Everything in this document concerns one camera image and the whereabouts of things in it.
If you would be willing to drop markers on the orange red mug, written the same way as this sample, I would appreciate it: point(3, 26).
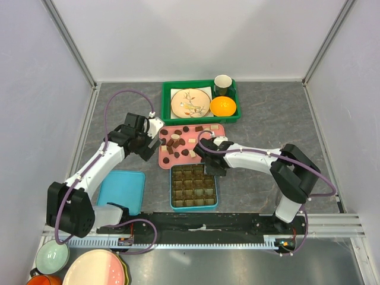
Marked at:
point(37, 278)

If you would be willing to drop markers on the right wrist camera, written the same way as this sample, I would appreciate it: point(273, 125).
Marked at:
point(218, 140)

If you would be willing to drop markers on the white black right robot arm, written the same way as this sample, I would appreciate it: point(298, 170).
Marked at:
point(294, 173)

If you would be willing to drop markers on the aluminium frame rail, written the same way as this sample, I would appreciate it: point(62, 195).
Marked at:
point(69, 41)

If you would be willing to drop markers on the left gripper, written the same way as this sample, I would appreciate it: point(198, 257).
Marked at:
point(145, 152)

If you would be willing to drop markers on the green plastic crate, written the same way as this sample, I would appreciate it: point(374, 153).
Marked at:
point(169, 118)

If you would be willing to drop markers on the brown plastic chocolate insert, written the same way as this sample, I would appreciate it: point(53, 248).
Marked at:
point(193, 185)

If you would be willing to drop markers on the pink chocolate tray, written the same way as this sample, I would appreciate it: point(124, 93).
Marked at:
point(177, 147)

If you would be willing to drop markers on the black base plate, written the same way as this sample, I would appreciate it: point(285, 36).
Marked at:
point(250, 223)

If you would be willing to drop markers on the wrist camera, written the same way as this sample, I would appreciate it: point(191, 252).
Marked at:
point(154, 126)
point(218, 140)

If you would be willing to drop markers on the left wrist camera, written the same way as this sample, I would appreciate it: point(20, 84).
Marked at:
point(154, 126)

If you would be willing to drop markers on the blue chocolate tin box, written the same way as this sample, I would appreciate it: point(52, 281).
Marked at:
point(193, 187)

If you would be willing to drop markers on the blue tin lid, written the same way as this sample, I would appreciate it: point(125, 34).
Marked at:
point(124, 188)

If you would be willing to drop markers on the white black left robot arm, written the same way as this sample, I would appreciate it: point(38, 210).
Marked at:
point(69, 208)

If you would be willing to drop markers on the slotted cable duct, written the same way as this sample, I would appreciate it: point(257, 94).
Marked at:
point(104, 242)

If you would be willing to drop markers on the green mug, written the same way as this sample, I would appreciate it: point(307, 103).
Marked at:
point(223, 86)

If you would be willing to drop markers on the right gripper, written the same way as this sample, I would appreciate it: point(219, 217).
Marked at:
point(209, 168)

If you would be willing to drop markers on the pale green bowl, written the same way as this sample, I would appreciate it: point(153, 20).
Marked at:
point(52, 257)

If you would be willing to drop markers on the yellow bowl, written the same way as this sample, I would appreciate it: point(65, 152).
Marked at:
point(223, 106)

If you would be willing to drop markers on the pink white plate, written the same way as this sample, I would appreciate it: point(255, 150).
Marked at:
point(97, 266)

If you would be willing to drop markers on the decorated ceramic plate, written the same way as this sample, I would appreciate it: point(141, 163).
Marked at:
point(190, 103)

